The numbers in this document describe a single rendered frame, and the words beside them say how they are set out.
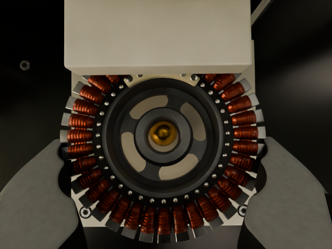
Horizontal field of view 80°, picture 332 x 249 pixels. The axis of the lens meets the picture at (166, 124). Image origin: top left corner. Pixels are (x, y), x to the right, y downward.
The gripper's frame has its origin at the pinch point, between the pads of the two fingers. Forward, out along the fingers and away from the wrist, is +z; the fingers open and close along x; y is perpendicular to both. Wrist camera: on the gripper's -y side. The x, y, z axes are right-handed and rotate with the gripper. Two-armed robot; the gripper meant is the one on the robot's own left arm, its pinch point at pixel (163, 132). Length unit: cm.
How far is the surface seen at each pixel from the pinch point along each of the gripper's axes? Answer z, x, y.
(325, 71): 6.4, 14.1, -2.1
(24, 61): 7.0, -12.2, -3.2
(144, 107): 3.9, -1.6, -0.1
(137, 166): 1.5, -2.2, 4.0
